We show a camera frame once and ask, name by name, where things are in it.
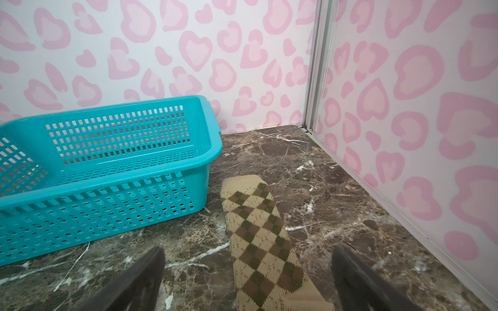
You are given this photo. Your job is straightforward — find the beige green argyle sock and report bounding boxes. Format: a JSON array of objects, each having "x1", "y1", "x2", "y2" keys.
[{"x1": 220, "y1": 175, "x2": 335, "y2": 310}]

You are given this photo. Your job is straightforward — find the teal plastic mesh basket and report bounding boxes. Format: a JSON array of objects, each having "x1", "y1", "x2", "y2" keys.
[{"x1": 1, "y1": 95, "x2": 223, "y2": 266}]

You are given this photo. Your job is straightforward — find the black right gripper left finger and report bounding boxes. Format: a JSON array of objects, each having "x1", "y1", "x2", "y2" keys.
[{"x1": 80, "y1": 246, "x2": 165, "y2": 311}]

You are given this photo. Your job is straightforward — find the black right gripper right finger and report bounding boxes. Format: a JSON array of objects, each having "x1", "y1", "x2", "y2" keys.
[{"x1": 331, "y1": 245, "x2": 422, "y2": 311}]

